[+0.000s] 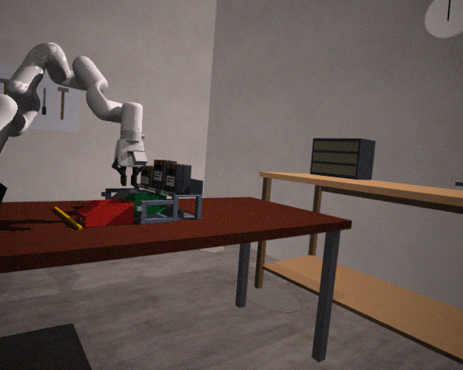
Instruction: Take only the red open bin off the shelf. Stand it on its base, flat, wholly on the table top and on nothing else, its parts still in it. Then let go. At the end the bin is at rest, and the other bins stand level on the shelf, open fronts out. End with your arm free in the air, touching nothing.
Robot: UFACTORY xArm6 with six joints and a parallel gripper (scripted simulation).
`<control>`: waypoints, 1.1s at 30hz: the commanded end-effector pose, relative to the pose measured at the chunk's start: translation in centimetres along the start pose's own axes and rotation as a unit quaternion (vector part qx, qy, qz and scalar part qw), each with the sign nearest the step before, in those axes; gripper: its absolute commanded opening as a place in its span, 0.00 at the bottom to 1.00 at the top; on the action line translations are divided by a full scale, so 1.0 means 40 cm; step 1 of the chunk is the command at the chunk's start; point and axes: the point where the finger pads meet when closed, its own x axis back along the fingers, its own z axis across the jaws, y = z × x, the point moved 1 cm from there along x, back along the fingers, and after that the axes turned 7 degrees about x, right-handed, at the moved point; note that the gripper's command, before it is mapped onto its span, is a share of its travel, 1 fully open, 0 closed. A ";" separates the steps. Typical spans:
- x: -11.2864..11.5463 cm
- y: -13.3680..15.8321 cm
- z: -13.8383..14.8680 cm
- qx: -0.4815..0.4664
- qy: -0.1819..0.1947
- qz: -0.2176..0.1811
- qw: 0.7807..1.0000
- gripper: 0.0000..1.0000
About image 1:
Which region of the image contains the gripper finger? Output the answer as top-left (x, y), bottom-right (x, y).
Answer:
top-left (112, 158), bottom-right (127, 186)
top-left (130, 166), bottom-right (146, 186)

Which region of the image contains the grey open bin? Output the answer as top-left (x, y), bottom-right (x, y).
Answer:
top-left (111, 190), bottom-right (154, 200)

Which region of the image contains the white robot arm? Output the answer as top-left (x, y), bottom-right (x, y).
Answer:
top-left (0, 42), bottom-right (144, 156)

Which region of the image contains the yellow bar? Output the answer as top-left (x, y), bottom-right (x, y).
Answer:
top-left (54, 207), bottom-right (82, 230)

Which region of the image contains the red bin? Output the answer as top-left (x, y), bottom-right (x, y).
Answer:
top-left (78, 199), bottom-right (134, 227)

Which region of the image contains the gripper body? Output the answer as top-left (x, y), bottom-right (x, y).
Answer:
top-left (114, 138), bottom-right (144, 167)

